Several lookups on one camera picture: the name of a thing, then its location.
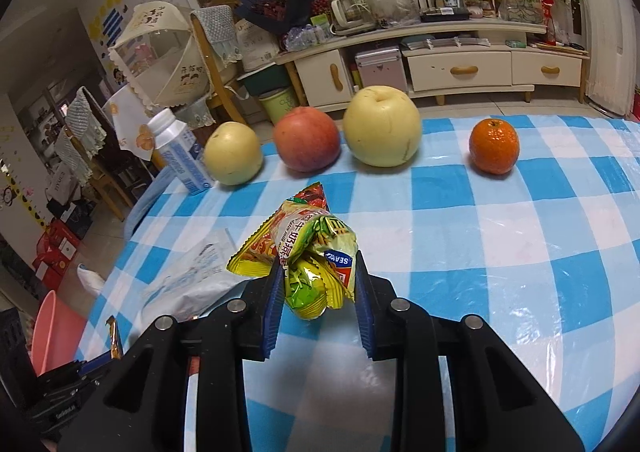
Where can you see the clear plastic bags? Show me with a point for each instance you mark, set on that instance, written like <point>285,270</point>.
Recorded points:
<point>392,2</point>

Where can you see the white milk bottle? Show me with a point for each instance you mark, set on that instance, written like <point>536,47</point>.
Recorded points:
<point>180,152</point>

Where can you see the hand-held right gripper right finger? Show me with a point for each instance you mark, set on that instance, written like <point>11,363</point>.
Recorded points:
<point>364,322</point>

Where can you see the yellow pear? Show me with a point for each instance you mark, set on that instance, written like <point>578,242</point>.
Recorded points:
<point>382,127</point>
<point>232,155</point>

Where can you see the brown snack wrapper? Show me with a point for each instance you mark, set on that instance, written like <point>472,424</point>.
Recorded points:
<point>116,339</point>

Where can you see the glass kettle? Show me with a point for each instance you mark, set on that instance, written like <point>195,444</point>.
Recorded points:
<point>350,10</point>

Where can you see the pink plastic basin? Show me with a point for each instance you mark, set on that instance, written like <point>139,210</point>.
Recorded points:
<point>55,332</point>

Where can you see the pack of water bottles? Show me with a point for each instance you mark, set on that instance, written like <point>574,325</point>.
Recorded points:
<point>307,37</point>

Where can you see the orange mandarin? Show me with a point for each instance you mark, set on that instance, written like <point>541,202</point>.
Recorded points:
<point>494,147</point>

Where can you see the wooden chair with knit cover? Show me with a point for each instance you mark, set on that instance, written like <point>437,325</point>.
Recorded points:
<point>85,120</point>
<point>70,157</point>

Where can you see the green waste bin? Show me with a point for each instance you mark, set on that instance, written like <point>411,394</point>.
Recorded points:
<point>280,105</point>

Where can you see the red apple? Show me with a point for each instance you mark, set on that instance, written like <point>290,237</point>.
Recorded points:
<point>307,140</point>

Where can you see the white plastic packet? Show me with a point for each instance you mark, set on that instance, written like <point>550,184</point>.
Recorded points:
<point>190,277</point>

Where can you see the cream television cabinet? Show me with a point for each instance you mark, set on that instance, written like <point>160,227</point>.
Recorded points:
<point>320,72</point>

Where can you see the dark ribbed crate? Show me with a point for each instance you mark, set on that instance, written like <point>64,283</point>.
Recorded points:
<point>15,342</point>

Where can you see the dark blue wrapped bouquet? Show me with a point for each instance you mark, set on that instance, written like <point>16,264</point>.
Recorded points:
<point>272,2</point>

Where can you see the white orange print tablecloth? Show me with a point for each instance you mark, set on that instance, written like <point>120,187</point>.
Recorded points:
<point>127,127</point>

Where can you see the white sack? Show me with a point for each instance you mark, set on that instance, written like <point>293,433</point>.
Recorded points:
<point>257,47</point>

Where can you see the wooden chair with lace cushion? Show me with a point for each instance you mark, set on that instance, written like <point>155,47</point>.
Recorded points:
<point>207,62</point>

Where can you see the silver metal case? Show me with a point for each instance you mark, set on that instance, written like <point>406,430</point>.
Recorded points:
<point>378,70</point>

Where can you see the air conditioner with lace cover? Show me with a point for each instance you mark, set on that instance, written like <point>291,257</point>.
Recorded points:
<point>610,57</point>

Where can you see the green white storage box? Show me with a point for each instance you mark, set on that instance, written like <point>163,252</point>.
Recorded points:
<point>262,80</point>

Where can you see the cream mesh food cover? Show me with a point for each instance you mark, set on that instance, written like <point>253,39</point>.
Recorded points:
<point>165,62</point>

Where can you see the red gift boxes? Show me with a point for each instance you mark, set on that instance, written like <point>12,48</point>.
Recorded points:
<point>57,247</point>

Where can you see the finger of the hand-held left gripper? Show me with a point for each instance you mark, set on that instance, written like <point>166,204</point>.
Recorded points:
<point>95,364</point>

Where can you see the white cloth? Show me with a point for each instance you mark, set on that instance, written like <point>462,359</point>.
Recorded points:
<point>90,279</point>

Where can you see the blue white checked tablecloth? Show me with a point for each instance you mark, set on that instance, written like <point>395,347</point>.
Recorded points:
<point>500,257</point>

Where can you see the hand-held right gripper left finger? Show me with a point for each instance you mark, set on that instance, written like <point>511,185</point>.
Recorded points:
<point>272,317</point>

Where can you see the white paper shopping bag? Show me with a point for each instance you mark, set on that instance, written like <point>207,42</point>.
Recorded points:
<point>62,187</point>

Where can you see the colourful snack bag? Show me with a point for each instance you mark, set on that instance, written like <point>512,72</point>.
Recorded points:
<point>305,252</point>

